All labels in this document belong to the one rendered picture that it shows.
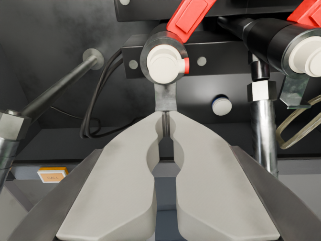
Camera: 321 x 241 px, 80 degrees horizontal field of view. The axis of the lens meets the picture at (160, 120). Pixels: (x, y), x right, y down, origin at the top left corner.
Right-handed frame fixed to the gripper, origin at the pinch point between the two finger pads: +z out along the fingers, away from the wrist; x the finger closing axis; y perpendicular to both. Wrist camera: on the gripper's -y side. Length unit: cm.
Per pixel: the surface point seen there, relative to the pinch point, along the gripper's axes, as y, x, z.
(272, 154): 4.7, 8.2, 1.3
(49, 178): 21.1, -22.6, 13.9
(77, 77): 2.8, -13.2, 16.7
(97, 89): 2.1, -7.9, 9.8
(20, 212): 164, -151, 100
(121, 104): 12.7, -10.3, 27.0
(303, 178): 135, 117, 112
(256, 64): -1.1, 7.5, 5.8
